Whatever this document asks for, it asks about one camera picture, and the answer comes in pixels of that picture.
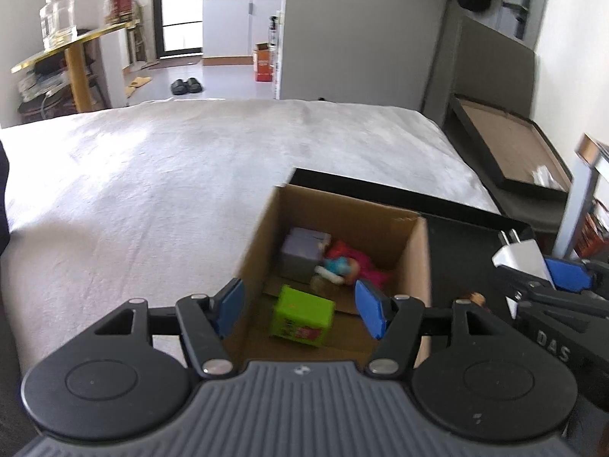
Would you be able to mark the dark spray bottle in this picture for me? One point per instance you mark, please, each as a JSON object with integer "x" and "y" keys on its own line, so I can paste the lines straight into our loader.
{"x": 272, "y": 33}

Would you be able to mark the grey cube toy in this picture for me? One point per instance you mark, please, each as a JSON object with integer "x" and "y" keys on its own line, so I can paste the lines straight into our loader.
{"x": 299, "y": 254}

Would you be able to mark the red box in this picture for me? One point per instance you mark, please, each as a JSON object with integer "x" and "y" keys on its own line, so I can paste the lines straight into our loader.
{"x": 121, "y": 4}

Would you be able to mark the gold table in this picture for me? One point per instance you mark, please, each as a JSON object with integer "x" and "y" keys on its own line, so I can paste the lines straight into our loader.
{"x": 78, "y": 76}

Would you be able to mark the green cube toy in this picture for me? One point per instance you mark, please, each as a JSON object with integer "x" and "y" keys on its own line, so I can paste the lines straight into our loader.
{"x": 299, "y": 309}

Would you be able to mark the white plug charger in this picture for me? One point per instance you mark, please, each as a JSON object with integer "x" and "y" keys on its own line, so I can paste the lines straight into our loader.
{"x": 521, "y": 257}

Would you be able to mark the brown cardboard box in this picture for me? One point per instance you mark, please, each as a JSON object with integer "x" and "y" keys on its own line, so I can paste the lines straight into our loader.
{"x": 380, "y": 228}

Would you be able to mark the brown-lined black tray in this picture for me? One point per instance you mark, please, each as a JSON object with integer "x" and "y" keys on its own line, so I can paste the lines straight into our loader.
{"x": 504, "y": 143}

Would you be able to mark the white blanket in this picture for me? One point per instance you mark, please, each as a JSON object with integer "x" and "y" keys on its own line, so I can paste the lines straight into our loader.
{"x": 142, "y": 176}

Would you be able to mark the white crumpled paper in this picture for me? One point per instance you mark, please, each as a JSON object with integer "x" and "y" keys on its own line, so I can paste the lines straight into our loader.
{"x": 547, "y": 176}

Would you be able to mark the brown-haired doll figurine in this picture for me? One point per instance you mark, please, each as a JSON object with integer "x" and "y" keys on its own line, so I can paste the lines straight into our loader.
{"x": 477, "y": 298}

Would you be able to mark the clear glass jar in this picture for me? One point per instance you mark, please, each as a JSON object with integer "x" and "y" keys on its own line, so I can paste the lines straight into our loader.
{"x": 57, "y": 19}

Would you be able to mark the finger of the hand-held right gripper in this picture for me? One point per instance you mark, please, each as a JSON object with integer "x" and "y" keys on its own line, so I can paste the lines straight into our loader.
{"x": 568, "y": 273}
{"x": 547, "y": 295}

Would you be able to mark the orange plastic basket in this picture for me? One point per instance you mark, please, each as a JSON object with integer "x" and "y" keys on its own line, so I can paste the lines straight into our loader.
{"x": 592, "y": 235}

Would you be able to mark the red fish figurine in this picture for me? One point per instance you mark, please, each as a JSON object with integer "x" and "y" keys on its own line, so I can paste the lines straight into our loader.
{"x": 340, "y": 266}

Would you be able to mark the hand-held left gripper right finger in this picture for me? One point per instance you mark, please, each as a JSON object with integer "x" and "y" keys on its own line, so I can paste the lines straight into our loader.
{"x": 371, "y": 307}

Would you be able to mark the beige slipper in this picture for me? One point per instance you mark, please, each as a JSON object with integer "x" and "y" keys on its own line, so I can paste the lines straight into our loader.
{"x": 138, "y": 84}

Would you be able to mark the white kitchen cabinet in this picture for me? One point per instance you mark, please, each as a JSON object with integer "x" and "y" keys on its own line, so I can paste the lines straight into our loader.
{"x": 228, "y": 28}

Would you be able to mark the black framed glass door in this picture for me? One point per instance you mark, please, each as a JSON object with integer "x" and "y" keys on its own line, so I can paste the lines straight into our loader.
{"x": 157, "y": 9}

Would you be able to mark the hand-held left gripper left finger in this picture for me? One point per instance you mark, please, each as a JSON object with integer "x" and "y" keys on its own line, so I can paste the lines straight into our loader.
{"x": 231, "y": 302}

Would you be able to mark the orange cardboard box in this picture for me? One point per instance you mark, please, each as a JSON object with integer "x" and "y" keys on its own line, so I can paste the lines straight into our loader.
{"x": 262, "y": 66}

